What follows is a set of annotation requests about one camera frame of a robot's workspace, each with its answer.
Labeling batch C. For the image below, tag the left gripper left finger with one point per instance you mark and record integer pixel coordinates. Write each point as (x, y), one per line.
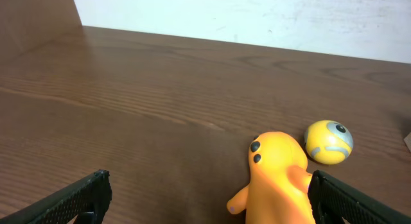
(84, 201)

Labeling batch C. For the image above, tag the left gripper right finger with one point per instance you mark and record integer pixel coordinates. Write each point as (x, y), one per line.
(333, 201)

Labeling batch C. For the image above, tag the orange dinosaur toy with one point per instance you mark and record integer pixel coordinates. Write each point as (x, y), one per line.
(279, 182)

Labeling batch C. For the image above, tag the yellow one-eyed ball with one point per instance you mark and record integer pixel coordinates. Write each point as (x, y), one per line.
(328, 142)

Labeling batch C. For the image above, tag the white cardboard box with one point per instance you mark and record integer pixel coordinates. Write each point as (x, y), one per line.
(407, 141)

